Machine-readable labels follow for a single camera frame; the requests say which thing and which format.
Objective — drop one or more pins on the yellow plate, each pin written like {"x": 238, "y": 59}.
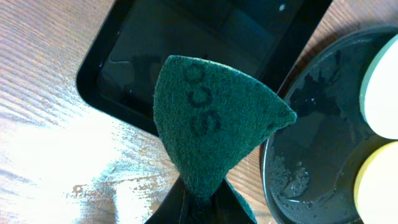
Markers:
{"x": 375, "y": 187}

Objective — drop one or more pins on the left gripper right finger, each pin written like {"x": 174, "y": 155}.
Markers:
{"x": 227, "y": 207}

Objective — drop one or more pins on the light green plate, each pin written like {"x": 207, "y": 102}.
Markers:
{"x": 378, "y": 92}

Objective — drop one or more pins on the green yellow scrub sponge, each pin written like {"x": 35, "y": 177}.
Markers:
{"x": 209, "y": 117}

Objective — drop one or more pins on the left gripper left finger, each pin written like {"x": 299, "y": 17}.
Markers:
{"x": 174, "y": 207}

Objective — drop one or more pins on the black round tray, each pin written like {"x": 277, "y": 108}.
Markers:
{"x": 309, "y": 168}

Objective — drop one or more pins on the black rectangular tray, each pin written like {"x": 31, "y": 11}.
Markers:
{"x": 262, "y": 38}

